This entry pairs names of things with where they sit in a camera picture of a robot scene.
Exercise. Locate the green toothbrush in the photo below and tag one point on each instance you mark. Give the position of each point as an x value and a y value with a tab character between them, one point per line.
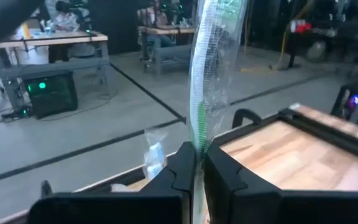
210	62

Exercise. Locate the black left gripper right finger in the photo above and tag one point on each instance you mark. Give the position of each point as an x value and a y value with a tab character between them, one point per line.
225	193

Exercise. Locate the olive green bag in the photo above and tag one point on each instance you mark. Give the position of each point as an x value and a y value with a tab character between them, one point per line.
316	51

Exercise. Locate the wide black partition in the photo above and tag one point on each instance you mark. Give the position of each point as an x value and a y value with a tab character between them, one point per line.
113	25

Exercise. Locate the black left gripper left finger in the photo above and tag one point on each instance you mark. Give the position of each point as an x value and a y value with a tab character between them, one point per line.
183	174

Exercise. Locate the black floor stand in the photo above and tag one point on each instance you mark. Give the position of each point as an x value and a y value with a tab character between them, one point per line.
291	49

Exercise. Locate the small red box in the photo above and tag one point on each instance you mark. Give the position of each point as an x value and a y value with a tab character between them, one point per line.
301	26

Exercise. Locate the wooden workbench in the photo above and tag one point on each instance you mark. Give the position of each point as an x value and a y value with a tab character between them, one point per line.
166	30
57	39

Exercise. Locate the black power strip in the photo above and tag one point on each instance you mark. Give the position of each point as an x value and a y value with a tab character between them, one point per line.
20	112

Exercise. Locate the person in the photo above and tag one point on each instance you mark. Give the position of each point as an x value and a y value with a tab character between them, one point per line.
157	18
65	20

